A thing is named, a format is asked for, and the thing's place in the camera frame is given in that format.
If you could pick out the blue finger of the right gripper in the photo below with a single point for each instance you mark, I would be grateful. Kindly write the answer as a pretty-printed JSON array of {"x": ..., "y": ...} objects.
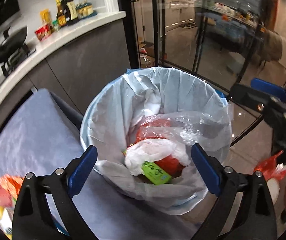
[
  {"x": 269, "y": 88},
  {"x": 251, "y": 98}
]

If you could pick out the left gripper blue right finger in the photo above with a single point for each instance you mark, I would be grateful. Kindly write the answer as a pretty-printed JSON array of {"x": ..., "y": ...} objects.
[{"x": 209, "y": 168}]

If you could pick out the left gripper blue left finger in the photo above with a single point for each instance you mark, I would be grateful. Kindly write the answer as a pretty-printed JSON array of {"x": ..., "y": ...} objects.
[{"x": 79, "y": 169}]

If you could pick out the clear plastic bag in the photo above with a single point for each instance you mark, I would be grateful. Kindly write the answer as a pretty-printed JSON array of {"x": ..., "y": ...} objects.
[{"x": 212, "y": 131}]

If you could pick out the green drink carton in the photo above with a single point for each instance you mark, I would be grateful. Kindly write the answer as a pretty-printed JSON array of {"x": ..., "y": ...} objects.
[{"x": 155, "y": 174}]

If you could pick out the orange snack wrapper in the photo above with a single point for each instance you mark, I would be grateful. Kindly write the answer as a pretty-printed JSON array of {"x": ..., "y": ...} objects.
[{"x": 12, "y": 184}]

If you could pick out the white lined trash bin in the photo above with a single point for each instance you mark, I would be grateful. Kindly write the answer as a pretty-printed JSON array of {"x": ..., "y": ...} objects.
[{"x": 147, "y": 115}]

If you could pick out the grey kitchen cabinet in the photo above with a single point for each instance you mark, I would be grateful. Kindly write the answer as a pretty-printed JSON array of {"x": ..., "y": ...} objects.
[{"x": 76, "y": 72}]

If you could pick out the blue grey table cloth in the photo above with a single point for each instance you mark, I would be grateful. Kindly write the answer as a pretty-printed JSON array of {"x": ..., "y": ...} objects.
[{"x": 42, "y": 136}]

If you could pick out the white crumpled tissue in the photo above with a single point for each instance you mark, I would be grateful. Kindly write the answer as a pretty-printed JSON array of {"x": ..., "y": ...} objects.
[{"x": 152, "y": 150}]

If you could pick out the black framed glass door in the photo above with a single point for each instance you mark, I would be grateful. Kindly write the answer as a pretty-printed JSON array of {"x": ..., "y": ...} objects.
[{"x": 221, "y": 41}]

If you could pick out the black gas stove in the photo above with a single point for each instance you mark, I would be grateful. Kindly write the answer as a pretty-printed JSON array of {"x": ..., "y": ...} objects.
[{"x": 17, "y": 58}]

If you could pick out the red noodle bowl on counter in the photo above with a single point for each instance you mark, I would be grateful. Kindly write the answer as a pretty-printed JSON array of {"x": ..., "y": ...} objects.
[{"x": 43, "y": 32}]

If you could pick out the black wok with lid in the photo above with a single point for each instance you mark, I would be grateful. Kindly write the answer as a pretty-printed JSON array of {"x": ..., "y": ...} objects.
[{"x": 12, "y": 43}]

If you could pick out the small green lidded jar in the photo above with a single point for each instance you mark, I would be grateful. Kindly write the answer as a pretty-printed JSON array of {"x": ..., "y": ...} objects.
[{"x": 56, "y": 25}]

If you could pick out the yellow packet on counter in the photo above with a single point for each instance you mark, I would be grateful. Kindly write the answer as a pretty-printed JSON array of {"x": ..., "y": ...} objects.
[{"x": 45, "y": 16}]

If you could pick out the teal spice jar set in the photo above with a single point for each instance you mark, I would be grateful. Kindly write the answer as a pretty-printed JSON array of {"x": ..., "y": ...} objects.
[{"x": 85, "y": 10}]

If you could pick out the soy sauce bottle yellow cap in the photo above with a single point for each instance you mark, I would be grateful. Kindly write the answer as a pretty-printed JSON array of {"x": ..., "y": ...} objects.
[{"x": 61, "y": 19}]

